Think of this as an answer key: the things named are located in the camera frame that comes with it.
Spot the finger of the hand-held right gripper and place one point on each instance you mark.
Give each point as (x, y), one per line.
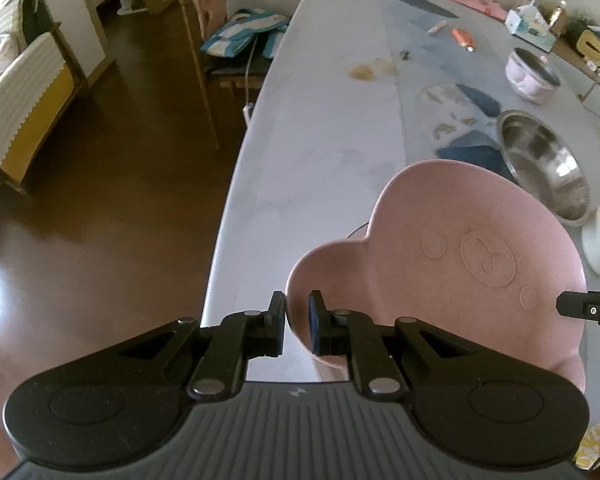
(590, 310)

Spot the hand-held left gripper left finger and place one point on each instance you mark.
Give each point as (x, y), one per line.
(276, 322)

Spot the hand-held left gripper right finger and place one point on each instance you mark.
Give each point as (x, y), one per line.
(317, 325)

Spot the pink bear-shaped plate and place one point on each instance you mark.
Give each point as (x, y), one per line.
(430, 260)

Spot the stainless steel bowl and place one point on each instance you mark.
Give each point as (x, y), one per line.
(540, 160)

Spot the pink pot with steel liner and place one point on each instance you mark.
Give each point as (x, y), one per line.
(530, 77)

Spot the yellow tissue holder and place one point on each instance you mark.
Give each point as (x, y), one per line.
(592, 47)

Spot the tissue box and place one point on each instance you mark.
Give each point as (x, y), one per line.
(527, 27)

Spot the striped blue white bag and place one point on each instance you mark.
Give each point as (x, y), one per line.
(245, 32)

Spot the small orange object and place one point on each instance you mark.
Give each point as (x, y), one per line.
(462, 39)

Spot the large glass jar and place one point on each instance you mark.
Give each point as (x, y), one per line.
(550, 2)

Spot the wooden chair with towel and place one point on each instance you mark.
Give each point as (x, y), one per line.
(187, 20)

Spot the white pen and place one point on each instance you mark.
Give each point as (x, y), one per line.
(437, 26)

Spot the yellow sofa with striped cover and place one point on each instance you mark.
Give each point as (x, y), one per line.
(25, 85)

